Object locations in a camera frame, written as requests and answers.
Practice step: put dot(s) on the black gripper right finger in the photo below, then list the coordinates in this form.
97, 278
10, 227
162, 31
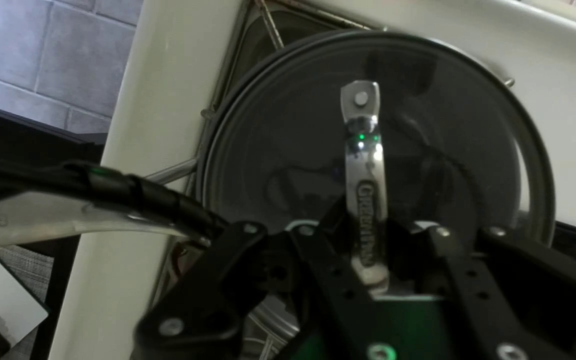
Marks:
520, 293

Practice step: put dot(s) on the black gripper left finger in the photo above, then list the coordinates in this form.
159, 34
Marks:
235, 293

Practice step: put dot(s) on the white gas stove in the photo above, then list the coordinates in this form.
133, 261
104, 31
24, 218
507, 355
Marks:
169, 100

